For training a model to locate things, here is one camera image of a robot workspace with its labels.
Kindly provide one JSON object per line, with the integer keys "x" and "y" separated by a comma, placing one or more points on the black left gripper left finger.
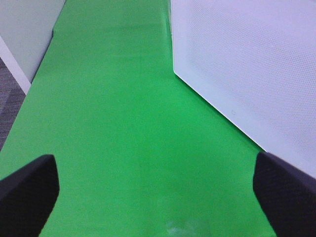
{"x": 27, "y": 198}

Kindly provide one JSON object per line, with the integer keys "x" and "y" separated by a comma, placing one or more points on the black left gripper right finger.
{"x": 286, "y": 195}

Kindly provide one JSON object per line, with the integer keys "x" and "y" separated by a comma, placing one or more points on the white microwave door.
{"x": 255, "y": 62}

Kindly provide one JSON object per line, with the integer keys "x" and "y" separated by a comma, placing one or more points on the clear tape patch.
{"x": 187, "y": 228}

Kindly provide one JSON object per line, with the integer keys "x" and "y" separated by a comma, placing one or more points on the green table mat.
{"x": 135, "y": 146}

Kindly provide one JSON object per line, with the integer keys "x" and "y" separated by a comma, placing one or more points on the white partition panel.
{"x": 26, "y": 30}

